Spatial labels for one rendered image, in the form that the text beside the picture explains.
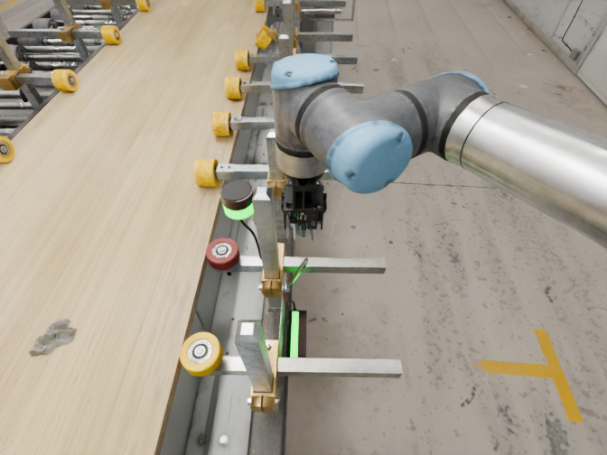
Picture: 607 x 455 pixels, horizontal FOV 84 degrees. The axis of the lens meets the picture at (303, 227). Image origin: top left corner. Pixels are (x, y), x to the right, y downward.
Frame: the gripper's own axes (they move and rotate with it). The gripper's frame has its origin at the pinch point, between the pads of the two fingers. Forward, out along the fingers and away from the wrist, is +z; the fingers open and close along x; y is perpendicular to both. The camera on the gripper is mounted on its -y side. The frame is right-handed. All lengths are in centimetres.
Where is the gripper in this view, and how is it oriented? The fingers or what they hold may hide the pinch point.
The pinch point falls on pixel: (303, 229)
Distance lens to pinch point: 73.2
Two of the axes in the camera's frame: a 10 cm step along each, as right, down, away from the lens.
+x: 10.0, 0.1, -0.1
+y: -0.2, 7.6, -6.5
